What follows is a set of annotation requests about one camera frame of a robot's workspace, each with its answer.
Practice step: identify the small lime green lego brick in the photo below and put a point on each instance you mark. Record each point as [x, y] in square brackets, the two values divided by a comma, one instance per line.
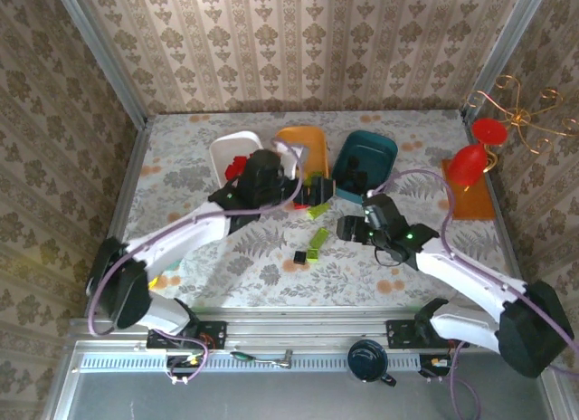
[312, 255]
[309, 180]

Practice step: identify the red lego brick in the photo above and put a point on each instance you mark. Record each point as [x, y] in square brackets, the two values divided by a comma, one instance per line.
[300, 206]
[240, 160]
[233, 170]

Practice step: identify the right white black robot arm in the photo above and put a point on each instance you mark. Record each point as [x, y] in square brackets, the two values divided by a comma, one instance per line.
[466, 275]

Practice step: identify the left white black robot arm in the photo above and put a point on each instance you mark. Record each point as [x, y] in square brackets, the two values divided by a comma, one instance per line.
[172, 239]

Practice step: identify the long lime green lego brick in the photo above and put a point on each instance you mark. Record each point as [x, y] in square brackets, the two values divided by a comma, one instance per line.
[319, 210]
[319, 238]

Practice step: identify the orange plastic container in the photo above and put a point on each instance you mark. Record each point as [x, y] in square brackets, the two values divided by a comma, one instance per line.
[316, 153]

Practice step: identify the white plastic container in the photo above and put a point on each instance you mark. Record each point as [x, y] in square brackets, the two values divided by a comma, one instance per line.
[226, 144]

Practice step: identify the teal plastic container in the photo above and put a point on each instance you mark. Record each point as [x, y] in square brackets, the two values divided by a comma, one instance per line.
[380, 153]

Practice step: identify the orange wooden board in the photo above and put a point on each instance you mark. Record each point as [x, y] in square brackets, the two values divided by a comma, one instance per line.
[470, 207]

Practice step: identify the red plastic goblet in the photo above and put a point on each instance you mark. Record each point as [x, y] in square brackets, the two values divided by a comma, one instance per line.
[466, 166]

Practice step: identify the dark blue mug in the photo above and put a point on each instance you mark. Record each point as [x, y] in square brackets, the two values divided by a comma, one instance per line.
[366, 361]

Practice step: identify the light teal plastic cup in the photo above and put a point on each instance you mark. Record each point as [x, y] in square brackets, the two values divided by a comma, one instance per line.
[173, 267]

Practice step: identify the metal ratchet tool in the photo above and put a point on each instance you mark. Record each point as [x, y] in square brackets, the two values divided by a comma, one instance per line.
[285, 359]

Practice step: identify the yellow toy banana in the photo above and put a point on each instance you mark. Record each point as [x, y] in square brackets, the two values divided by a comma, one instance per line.
[154, 282]

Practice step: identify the grey metal shelf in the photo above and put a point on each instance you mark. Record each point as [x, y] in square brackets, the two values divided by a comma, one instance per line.
[271, 397]

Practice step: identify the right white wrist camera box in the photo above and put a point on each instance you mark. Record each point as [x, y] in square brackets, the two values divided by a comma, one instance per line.
[371, 195]

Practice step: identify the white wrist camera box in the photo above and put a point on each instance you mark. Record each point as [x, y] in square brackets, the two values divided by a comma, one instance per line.
[294, 162]
[371, 195]

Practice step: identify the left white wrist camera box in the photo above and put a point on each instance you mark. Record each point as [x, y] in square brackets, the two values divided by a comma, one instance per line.
[294, 162]

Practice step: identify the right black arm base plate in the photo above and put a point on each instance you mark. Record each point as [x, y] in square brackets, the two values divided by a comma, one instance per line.
[398, 334]

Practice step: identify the aluminium table side rail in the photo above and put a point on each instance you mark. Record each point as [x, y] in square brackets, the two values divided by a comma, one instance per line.
[503, 216]
[130, 175]

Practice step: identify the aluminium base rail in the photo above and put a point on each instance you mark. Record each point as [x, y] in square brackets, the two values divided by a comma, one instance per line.
[294, 329]

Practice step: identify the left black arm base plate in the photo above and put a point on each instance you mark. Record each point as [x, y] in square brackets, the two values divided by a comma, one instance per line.
[217, 334]

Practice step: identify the aluminium frame post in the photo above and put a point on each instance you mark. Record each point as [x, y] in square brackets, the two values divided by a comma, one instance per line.
[506, 44]
[105, 58]

